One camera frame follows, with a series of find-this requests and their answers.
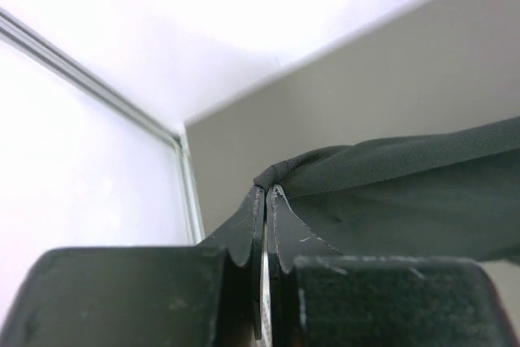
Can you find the black t shirt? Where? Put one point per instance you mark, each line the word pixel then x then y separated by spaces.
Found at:
pixel 450 195

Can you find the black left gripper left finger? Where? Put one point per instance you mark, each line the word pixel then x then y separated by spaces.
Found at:
pixel 242 233

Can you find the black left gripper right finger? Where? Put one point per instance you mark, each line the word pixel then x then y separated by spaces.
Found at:
pixel 288 238

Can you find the aluminium frame rail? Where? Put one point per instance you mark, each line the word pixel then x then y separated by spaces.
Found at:
pixel 36 47

